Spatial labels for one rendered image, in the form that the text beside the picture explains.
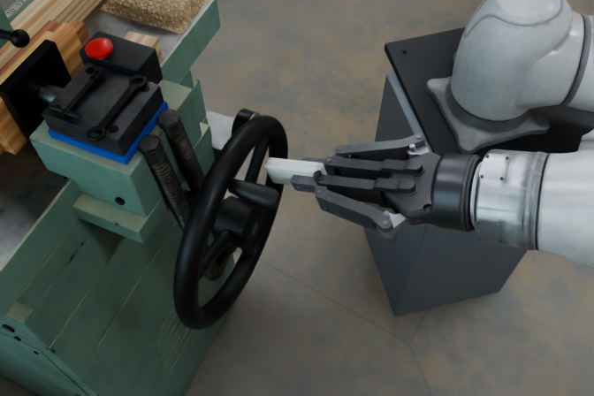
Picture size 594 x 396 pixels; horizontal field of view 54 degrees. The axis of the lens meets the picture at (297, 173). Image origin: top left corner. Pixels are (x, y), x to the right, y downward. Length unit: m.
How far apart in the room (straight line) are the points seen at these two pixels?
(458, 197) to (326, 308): 1.07
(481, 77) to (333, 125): 0.96
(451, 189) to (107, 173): 0.37
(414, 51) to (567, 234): 0.80
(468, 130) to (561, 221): 0.62
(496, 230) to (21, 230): 0.50
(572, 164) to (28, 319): 0.62
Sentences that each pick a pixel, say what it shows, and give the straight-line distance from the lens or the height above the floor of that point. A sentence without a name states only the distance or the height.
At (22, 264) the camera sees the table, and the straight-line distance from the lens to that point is 0.73.
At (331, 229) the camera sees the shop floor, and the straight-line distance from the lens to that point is 1.70.
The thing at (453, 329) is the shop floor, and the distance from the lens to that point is 1.62.
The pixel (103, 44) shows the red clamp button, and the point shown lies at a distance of 0.70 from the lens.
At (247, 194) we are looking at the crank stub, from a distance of 0.65.
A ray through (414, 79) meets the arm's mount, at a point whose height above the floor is 0.62.
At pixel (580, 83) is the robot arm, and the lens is 1.05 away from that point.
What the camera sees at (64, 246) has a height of 0.83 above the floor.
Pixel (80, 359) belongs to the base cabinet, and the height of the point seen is 0.61.
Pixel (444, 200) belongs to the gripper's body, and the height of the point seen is 1.01.
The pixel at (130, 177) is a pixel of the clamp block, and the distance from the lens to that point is 0.65.
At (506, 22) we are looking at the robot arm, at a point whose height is 0.87.
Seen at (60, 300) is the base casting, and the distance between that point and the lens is 0.83.
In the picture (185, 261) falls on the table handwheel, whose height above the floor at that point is 0.90.
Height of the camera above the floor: 1.47
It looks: 55 degrees down
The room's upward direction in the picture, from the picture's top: straight up
